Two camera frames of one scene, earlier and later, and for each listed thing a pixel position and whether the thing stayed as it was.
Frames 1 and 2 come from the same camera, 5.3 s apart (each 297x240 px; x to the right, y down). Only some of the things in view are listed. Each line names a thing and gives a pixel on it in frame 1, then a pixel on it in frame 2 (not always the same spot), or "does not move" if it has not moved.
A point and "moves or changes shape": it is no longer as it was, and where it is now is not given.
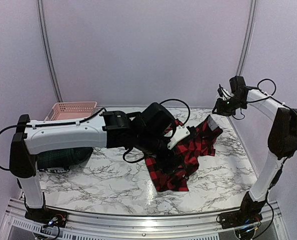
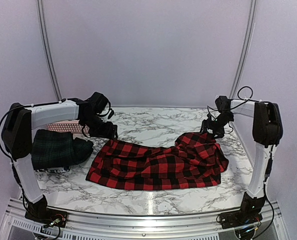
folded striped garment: [55, 169] does not move
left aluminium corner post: [49, 50] does not move
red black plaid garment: [201, 141] moves or changes shape
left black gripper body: [148, 142] to [96, 128]
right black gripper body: [228, 108] to [217, 125]
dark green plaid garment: [60, 158] does not move
